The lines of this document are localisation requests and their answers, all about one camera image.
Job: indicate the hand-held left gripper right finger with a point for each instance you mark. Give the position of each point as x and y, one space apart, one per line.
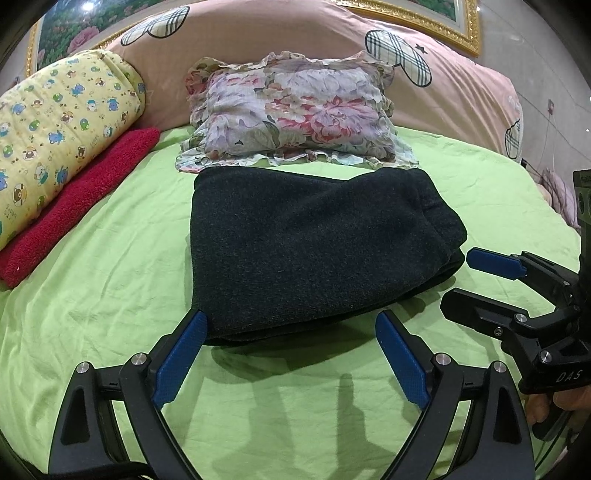
401 360

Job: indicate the dark grey pants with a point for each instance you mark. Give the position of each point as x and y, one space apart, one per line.
300 254

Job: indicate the person's right hand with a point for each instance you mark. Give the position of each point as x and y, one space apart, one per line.
568 401

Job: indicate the gold framed flower picture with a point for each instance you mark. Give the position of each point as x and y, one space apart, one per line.
69 30

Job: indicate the yellow cartoon-print pillow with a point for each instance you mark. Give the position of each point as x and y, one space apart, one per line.
55 138

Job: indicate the floral ruffled pillow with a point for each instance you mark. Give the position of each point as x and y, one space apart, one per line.
300 106

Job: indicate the red towel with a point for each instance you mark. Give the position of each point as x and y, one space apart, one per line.
83 194

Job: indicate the green bed sheet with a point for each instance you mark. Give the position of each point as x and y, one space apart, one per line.
115 300

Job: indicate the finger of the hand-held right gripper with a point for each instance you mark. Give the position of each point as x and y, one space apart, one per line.
471 307
489 263

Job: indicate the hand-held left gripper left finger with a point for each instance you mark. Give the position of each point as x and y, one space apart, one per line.
182 357

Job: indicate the large pink pillow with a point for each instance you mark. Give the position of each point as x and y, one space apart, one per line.
323 32

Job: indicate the pale pink cloth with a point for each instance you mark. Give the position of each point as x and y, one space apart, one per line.
556 194

